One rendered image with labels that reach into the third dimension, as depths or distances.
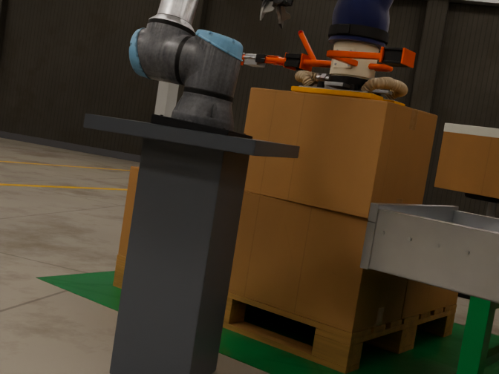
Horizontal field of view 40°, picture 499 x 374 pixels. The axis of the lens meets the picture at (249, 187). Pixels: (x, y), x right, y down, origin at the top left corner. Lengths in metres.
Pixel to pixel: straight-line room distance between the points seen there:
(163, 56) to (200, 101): 0.18
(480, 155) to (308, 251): 2.02
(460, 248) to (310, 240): 0.62
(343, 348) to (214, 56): 1.10
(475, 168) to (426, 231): 2.21
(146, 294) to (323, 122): 0.90
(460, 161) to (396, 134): 1.95
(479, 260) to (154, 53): 1.12
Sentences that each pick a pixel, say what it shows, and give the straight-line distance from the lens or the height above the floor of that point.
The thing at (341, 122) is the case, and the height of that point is 0.86.
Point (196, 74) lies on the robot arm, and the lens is 2.04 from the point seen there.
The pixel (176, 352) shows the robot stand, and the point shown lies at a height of 0.12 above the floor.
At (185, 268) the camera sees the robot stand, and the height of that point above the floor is 0.36.
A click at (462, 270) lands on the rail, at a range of 2.11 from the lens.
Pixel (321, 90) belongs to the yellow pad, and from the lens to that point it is 2.57.
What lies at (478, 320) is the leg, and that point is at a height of 0.34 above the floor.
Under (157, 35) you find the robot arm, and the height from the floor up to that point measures 1.01.
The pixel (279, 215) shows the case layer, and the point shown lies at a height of 0.48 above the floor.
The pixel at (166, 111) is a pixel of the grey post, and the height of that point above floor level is 0.84.
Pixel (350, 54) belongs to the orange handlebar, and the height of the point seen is 1.08.
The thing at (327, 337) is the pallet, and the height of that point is 0.10.
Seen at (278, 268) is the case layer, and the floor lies 0.29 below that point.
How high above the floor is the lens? 0.76
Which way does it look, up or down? 4 degrees down
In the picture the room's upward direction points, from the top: 9 degrees clockwise
